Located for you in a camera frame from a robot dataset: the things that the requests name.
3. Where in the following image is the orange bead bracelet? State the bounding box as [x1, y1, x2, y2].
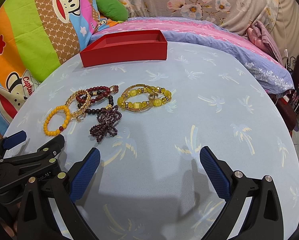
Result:
[43, 104, 72, 137]

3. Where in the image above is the gold chain bracelet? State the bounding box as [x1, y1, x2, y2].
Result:
[65, 90, 92, 123]

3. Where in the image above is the black bead bracelet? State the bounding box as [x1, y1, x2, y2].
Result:
[76, 95, 116, 116]

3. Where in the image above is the purple garnet bead strand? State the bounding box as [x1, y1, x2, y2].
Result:
[89, 105, 122, 143]

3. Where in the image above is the dark red bead bracelet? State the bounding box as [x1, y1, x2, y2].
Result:
[79, 85, 114, 104]

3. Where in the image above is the yellow crystal bead bracelet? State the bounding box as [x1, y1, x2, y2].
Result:
[116, 86, 172, 111]

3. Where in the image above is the thin gold bangle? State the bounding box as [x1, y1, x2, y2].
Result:
[117, 84, 154, 112]

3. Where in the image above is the gold hoop earring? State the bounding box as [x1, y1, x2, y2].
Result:
[149, 92, 158, 101]

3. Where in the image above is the red jewelry tray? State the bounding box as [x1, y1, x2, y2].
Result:
[80, 30, 167, 67]

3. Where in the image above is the colourful monkey cartoon quilt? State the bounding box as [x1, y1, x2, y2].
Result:
[0, 0, 101, 138]

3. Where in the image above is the green cushion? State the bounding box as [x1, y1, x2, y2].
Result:
[96, 0, 129, 22]

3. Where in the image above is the pink and blue pillow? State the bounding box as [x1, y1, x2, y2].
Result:
[89, 17, 294, 97]

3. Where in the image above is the pink folded cloth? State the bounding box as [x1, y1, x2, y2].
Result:
[246, 20, 283, 65]

